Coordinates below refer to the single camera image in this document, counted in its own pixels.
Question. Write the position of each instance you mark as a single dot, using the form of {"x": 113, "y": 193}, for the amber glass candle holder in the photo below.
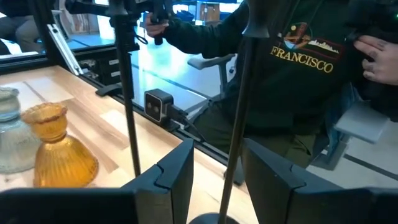
{"x": 62, "y": 161}

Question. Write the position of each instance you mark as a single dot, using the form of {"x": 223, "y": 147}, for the grey office chair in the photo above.
{"x": 211, "y": 60}

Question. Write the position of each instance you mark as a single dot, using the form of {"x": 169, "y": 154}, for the brown cardboard box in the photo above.
{"x": 210, "y": 12}

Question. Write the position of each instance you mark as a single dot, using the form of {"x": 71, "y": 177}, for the person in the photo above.
{"x": 295, "y": 93}
{"x": 25, "y": 34}

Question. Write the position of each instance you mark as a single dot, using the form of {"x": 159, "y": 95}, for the black frame bracket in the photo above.
{"x": 107, "y": 90}

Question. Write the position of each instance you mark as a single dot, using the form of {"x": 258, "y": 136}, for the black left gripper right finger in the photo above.
{"x": 280, "y": 193}

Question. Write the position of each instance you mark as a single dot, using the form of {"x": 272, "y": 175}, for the black metal table frame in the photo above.
{"x": 43, "y": 37}

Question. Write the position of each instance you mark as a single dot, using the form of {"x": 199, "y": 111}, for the person's hand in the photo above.
{"x": 154, "y": 28}
{"x": 381, "y": 62}

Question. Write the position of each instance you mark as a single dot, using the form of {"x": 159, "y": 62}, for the white aluminium strut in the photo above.
{"x": 63, "y": 49}

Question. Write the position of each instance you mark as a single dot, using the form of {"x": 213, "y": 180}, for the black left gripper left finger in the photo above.
{"x": 168, "y": 193}

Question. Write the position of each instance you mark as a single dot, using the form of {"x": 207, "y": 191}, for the black box with labels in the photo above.
{"x": 105, "y": 71}

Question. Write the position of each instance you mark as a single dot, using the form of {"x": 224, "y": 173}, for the black table-level camera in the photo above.
{"x": 157, "y": 105}

